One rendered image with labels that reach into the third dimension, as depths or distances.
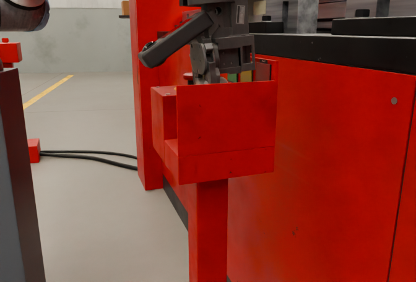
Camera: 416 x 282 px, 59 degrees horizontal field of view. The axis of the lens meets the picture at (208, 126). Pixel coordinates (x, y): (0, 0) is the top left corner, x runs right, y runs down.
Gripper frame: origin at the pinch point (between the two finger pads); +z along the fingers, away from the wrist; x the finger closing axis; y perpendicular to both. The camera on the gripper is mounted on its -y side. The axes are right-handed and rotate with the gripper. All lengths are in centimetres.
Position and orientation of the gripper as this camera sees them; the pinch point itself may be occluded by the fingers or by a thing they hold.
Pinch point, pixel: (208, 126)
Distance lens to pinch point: 59.5
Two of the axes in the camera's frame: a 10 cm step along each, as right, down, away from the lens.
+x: -3.3, -2.4, 9.1
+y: 9.4, -1.6, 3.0
